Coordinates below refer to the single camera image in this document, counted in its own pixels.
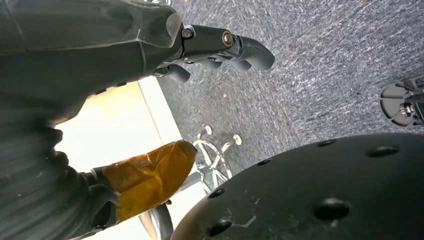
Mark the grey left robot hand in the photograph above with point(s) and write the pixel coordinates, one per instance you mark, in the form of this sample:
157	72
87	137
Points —
82	49

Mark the chrome chair base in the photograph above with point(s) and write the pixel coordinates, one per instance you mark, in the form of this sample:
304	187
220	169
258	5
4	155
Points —
237	139

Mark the chrome curved tube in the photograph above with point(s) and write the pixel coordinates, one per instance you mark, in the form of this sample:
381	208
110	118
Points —
159	222

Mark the black perforated round seat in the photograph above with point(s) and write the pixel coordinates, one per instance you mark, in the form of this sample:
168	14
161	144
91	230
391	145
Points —
314	182

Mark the black castor wheel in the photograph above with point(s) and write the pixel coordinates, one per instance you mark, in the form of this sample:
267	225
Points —
397	102

